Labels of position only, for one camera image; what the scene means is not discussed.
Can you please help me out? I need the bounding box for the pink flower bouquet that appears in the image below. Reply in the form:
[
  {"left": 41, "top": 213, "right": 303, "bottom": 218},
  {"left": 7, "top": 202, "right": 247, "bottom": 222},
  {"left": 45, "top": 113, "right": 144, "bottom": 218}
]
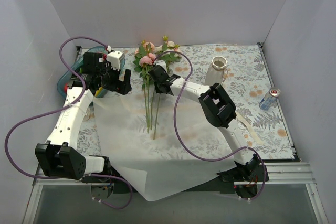
[{"left": 132, "top": 35, "right": 182, "bottom": 140}]

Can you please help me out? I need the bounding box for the white wrapping paper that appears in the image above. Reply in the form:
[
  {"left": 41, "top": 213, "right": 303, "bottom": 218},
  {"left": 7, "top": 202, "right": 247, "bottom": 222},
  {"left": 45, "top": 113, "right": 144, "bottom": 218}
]
[{"left": 94, "top": 94, "right": 235, "bottom": 201}]

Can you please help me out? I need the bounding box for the cream printed ribbon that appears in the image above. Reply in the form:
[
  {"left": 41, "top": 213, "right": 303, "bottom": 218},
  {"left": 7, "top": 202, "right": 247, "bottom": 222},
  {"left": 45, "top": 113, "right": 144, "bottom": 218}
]
[{"left": 237, "top": 112, "right": 264, "bottom": 145}]

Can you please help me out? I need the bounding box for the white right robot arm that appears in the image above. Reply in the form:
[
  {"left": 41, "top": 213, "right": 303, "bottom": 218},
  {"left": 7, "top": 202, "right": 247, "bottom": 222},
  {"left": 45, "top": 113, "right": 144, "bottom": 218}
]
[{"left": 149, "top": 65, "right": 268, "bottom": 182}]

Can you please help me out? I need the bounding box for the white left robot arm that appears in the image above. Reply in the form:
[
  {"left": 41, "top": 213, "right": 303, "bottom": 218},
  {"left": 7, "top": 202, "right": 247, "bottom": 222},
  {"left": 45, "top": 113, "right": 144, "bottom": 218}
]
[{"left": 35, "top": 50, "right": 132, "bottom": 182}]

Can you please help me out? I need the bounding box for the white ribbed ceramic vase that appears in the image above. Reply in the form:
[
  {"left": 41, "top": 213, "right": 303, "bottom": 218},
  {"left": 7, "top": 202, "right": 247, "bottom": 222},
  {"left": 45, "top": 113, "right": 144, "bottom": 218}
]
[{"left": 204, "top": 56, "right": 228, "bottom": 86}]

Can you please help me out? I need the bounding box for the teal plastic fruit tray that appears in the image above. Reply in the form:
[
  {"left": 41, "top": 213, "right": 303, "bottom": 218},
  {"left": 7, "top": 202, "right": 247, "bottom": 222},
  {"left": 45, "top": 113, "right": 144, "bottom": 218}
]
[{"left": 57, "top": 46, "right": 126, "bottom": 99}]

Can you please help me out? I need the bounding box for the floral patterned table mat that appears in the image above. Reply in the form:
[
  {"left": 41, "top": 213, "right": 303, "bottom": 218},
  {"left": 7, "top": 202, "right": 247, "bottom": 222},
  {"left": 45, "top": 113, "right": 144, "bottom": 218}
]
[{"left": 54, "top": 45, "right": 296, "bottom": 161}]

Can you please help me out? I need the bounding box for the blue and white drink can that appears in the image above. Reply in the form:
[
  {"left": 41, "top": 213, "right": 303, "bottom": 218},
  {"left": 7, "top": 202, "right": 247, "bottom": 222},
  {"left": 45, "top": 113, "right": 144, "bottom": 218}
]
[{"left": 259, "top": 88, "right": 281, "bottom": 110}]

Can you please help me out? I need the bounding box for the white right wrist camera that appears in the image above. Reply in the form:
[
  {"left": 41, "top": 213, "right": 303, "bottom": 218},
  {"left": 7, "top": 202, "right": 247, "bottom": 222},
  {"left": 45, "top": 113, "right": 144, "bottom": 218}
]
[{"left": 155, "top": 60, "right": 167, "bottom": 71}]

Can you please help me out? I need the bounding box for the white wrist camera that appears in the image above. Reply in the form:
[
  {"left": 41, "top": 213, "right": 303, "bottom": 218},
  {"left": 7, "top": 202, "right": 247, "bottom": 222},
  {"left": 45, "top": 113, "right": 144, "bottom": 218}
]
[
  {"left": 155, "top": 60, "right": 167, "bottom": 71},
  {"left": 106, "top": 50, "right": 125, "bottom": 71}
]

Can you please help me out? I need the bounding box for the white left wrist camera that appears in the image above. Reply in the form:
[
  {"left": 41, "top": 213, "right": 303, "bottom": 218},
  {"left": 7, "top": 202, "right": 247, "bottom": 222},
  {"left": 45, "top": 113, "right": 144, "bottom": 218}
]
[{"left": 106, "top": 50, "right": 125, "bottom": 71}]

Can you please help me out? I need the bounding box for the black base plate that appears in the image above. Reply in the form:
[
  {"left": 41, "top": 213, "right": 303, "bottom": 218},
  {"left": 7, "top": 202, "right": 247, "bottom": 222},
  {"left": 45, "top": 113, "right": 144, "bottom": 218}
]
[{"left": 81, "top": 165, "right": 264, "bottom": 196}]

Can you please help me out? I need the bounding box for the aluminium frame rail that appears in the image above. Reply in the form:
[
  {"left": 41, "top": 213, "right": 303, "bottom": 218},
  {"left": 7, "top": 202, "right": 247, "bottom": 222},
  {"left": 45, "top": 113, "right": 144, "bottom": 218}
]
[{"left": 233, "top": 162, "right": 318, "bottom": 185}]

